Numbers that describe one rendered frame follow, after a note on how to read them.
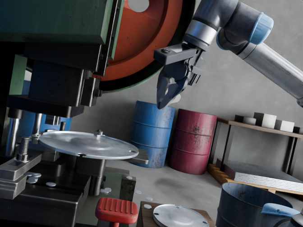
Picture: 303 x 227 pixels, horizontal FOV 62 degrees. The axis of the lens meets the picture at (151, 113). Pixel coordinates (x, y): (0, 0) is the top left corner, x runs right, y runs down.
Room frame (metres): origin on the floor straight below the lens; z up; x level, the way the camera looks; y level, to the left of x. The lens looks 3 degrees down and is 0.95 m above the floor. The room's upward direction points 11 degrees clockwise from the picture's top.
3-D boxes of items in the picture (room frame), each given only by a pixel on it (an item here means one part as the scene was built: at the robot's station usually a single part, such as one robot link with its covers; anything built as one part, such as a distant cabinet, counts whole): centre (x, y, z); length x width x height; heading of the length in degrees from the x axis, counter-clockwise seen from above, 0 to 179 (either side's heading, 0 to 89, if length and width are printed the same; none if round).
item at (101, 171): (0.74, 0.11, 0.72); 0.25 x 0.14 x 0.14; 95
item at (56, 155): (0.72, 0.28, 0.76); 0.15 x 0.09 x 0.05; 5
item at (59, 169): (0.72, 0.29, 0.72); 0.20 x 0.16 x 0.03; 5
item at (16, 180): (0.55, 0.27, 0.76); 0.17 x 0.06 x 0.10; 5
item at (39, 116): (0.80, 0.36, 0.81); 0.02 x 0.02 x 0.14
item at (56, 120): (0.72, 0.28, 0.84); 0.05 x 0.03 x 0.04; 5
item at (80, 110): (0.72, 0.29, 0.86); 0.20 x 0.16 x 0.05; 5
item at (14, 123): (0.63, 0.34, 0.81); 0.02 x 0.02 x 0.14
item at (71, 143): (0.73, 0.16, 0.78); 0.29 x 0.29 x 0.01
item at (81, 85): (0.72, 0.24, 1.04); 0.17 x 0.15 x 0.30; 95
